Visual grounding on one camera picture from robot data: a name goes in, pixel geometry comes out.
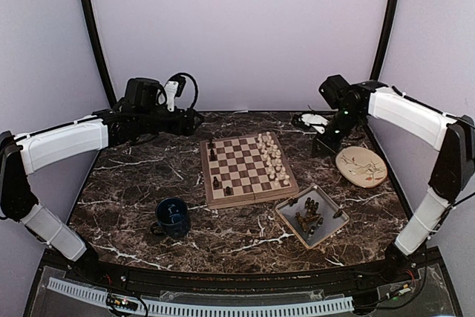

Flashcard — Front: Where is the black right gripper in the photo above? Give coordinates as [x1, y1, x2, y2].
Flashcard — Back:
[311, 107, 364, 157]

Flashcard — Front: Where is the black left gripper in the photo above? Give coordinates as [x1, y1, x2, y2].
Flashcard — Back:
[137, 107, 204, 137]

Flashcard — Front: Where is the dark wooden chess knight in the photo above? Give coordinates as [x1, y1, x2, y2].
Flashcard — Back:
[210, 149, 217, 161]
[212, 177, 220, 189]

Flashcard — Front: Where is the wooden folding chess board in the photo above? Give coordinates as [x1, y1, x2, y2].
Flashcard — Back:
[200, 131, 299, 209]

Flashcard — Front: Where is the silver metal tray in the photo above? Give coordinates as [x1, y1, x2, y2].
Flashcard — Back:
[275, 184, 350, 249]

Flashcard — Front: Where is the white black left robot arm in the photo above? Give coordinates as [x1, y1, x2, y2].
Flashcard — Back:
[1, 72, 204, 284]

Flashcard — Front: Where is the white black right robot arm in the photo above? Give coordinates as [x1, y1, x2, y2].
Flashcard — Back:
[312, 75, 474, 283]

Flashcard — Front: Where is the white chess pieces row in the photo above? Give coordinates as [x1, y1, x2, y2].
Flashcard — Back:
[257, 131, 290, 189]

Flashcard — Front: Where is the cream floral ceramic plate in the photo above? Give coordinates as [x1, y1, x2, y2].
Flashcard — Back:
[335, 146, 387, 189]

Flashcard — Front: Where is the dark blue enamel mug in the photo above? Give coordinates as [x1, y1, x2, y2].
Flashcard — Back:
[150, 197, 191, 240]

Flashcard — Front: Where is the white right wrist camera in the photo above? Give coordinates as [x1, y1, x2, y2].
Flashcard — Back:
[291, 112, 328, 134]

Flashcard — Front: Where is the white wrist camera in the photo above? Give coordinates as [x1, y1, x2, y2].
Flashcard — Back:
[164, 75, 186, 112]
[291, 112, 328, 134]

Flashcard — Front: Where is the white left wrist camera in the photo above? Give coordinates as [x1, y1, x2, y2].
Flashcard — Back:
[164, 75, 186, 112]

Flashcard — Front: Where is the black right frame post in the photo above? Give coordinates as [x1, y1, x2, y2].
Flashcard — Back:
[369, 0, 398, 81]

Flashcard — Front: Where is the black frame post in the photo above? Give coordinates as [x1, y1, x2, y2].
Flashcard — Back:
[80, 0, 117, 107]
[369, 0, 398, 81]

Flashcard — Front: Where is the black left frame post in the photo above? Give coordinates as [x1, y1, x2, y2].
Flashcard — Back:
[80, 0, 117, 107]

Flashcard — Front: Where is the white slotted cable duct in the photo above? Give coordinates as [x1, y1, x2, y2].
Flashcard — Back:
[46, 278, 354, 316]

